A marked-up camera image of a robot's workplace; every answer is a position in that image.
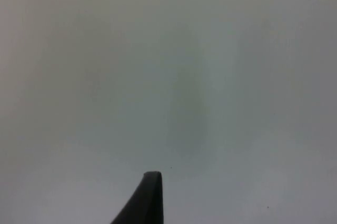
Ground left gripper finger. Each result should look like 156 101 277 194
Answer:
110 171 165 224

